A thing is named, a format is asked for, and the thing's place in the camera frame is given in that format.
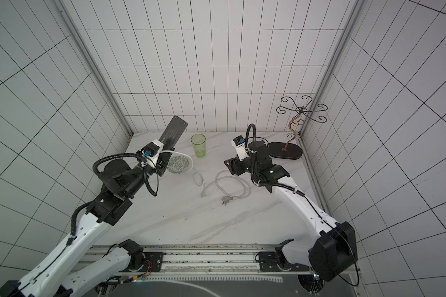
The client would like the white power cord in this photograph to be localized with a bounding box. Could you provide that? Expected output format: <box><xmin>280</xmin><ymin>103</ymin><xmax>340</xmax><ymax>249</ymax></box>
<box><xmin>159</xmin><ymin>150</ymin><xmax>252</xmax><ymax>205</ymax></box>

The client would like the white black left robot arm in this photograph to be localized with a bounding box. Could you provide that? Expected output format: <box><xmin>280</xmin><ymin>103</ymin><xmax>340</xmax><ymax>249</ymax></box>
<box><xmin>0</xmin><ymin>142</ymin><xmax>173</xmax><ymax>297</ymax></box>

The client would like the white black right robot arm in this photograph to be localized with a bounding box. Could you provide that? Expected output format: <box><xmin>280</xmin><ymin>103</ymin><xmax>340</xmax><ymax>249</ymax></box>
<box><xmin>224</xmin><ymin>124</ymin><xmax>358</xmax><ymax>283</ymax></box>

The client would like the green patterned ceramic bowl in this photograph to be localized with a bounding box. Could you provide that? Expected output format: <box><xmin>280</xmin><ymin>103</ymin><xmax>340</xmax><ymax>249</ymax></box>
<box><xmin>167</xmin><ymin>154</ymin><xmax>193</xmax><ymax>174</ymax></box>

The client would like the green glass tumbler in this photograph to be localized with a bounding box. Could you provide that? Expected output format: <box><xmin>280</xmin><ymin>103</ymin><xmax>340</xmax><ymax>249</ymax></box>
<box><xmin>190</xmin><ymin>134</ymin><xmax>206</xmax><ymax>158</ymax></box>

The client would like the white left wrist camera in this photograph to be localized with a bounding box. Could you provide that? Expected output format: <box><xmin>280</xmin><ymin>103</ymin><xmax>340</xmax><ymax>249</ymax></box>
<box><xmin>141</xmin><ymin>140</ymin><xmax>164</xmax><ymax>168</ymax></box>

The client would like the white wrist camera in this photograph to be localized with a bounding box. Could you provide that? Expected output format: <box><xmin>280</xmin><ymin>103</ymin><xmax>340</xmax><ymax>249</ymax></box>
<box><xmin>232</xmin><ymin>136</ymin><xmax>249</xmax><ymax>161</ymax></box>
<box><xmin>141</xmin><ymin>140</ymin><xmax>164</xmax><ymax>168</ymax></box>

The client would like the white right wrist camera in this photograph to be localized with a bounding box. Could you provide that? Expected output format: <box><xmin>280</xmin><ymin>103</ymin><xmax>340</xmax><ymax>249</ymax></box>
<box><xmin>232</xmin><ymin>136</ymin><xmax>249</xmax><ymax>161</ymax></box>

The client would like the black wire jewelry stand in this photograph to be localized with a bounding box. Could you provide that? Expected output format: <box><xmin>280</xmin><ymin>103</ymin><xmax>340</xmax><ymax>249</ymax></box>
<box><xmin>268</xmin><ymin>95</ymin><xmax>328</xmax><ymax>160</ymax></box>

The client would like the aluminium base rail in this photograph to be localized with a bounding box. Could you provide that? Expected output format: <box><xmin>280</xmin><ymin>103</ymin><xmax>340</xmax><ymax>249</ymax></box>
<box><xmin>98</xmin><ymin>244</ymin><xmax>318</xmax><ymax>283</ymax></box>

